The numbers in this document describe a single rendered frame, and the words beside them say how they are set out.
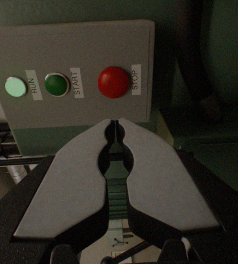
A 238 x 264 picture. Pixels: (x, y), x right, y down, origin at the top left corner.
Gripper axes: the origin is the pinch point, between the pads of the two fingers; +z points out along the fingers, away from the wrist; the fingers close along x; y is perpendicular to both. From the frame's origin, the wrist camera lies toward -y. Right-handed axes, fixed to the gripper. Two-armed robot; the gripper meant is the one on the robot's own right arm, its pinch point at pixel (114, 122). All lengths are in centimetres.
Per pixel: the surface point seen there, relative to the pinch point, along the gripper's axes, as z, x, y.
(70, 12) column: 13.9, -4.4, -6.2
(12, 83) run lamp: 7.1, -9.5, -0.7
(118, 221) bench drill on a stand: 134, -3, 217
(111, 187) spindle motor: 18.3, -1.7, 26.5
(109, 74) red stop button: 6.8, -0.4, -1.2
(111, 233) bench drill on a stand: 131, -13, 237
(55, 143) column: 13.8, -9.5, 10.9
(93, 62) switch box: 7.7, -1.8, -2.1
